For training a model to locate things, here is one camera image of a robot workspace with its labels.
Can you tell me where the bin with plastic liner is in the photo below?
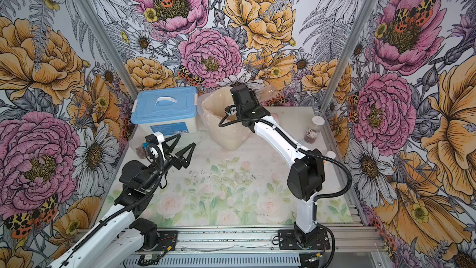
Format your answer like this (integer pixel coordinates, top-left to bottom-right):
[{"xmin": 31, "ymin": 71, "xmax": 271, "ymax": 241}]
[{"xmin": 196, "ymin": 87, "xmax": 278, "ymax": 151}]

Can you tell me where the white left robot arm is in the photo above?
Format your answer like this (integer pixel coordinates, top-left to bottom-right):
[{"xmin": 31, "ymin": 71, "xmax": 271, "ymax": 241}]
[{"xmin": 49, "ymin": 132, "xmax": 196, "ymax": 268}]

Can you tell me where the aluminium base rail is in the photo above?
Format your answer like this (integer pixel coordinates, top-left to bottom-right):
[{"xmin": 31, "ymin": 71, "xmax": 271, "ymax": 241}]
[{"xmin": 117, "ymin": 225, "xmax": 392, "ymax": 268}]

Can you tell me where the blue lidded storage box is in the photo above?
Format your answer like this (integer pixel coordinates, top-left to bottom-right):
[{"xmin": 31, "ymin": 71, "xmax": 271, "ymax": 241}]
[{"xmin": 131, "ymin": 86, "xmax": 198, "ymax": 136}]

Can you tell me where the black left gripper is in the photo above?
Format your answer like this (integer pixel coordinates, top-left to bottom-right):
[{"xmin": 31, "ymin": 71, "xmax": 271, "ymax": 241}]
[{"xmin": 142, "ymin": 133, "xmax": 197, "ymax": 189}]

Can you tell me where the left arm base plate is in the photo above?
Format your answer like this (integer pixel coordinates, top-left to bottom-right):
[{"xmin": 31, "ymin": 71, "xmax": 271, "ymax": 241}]
[{"xmin": 137, "ymin": 230, "xmax": 179, "ymax": 253}]

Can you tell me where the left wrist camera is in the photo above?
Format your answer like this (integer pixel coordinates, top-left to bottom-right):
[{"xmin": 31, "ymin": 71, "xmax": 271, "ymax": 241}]
[{"xmin": 143, "ymin": 132, "xmax": 165, "ymax": 148}]

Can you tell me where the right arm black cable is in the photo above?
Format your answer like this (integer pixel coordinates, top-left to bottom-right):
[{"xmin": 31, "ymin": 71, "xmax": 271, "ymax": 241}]
[{"xmin": 218, "ymin": 117, "xmax": 353, "ymax": 200}]

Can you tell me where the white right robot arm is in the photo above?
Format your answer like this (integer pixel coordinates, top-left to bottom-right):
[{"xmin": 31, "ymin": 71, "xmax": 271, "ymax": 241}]
[{"xmin": 226, "ymin": 85, "xmax": 326, "ymax": 248}]

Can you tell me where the small white pill bottle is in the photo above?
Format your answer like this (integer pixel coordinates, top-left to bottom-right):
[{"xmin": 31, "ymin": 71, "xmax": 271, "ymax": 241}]
[{"xmin": 326, "ymin": 151, "xmax": 337, "ymax": 160}]

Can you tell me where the clear jar at left edge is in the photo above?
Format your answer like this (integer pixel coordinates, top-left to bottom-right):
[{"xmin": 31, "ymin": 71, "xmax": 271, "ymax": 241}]
[{"xmin": 129, "ymin": 136, "xmax": 147, "ymax": 160}]

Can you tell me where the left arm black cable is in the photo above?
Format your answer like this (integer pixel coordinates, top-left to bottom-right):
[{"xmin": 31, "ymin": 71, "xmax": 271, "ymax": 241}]
[{"xmin": 57, "ymin": 143, "xmax": 166, "ymax": 268}]

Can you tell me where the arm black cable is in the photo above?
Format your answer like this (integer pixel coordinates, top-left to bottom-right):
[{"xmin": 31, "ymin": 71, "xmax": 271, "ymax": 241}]
[
  {"xmin": 57, "ymin": 143, "xmax": 166, "ymax": 268},
  {"xmin": 218, "ymin": 117, "xmax": 353, "ymax": 200}
]

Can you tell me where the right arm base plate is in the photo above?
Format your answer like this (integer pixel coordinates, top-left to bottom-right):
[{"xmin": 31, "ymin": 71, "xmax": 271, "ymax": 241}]
[{"xmin": 277, "ymin": 227, "xmax": 331, "ymax": 251}]

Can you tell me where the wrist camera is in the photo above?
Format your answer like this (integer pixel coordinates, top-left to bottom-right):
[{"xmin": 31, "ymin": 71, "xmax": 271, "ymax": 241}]
[
  {"xmin": 224, "ymin": 105, "xmax": 237, "ymax": 118},
  {"xmin": 143, "ymin": 132, "xmax": 165, "ymax": 148}
]

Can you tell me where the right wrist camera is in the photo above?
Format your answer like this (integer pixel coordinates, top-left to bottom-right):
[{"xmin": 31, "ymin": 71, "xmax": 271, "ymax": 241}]
[{"xmin": 224, "ymin": 105, "xmax": 237, "ymax": 118}]

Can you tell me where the tall jar with white lid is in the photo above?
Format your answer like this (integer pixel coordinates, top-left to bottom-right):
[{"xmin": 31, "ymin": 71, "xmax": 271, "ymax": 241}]
[{"xmin": 304, "ymin": 115, "xmax": 326, "ymax": 143}]

